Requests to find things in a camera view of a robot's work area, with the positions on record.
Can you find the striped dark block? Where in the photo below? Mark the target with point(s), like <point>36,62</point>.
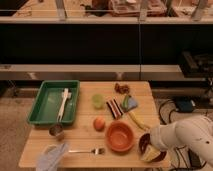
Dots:
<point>114,108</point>

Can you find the dark red bowl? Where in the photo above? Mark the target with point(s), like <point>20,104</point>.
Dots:
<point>144,141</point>

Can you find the blue green toy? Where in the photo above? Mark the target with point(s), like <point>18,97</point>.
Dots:
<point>128,103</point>

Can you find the green plastic tray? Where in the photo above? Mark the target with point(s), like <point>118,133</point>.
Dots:
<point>48,102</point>

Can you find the brown crumpled object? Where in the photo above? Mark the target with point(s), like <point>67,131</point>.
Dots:
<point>122,89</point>

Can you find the green plastic cup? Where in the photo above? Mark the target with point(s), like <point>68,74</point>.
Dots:
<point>98,101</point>

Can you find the wooden table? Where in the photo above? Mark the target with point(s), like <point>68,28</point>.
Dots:
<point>81,135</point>

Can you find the blue white cloth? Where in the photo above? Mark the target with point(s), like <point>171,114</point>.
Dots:
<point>49,160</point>

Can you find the yellow banana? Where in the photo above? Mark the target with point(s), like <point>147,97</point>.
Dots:
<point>138,122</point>

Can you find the white plastic utensil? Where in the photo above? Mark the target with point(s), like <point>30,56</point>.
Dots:
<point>66,94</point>

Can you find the yellow soft gripper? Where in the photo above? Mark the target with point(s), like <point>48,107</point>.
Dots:
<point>149,153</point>

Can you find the black box on shelf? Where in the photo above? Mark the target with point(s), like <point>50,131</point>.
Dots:
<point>196,66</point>

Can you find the metal fork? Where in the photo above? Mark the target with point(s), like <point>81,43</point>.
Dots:
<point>95,151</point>

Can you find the orange bowl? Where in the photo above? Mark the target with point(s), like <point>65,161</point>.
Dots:
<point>119,137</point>

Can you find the small metal cup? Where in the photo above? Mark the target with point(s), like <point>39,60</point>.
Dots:
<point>57,132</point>

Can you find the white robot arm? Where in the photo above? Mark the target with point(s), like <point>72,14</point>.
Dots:
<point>195,132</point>

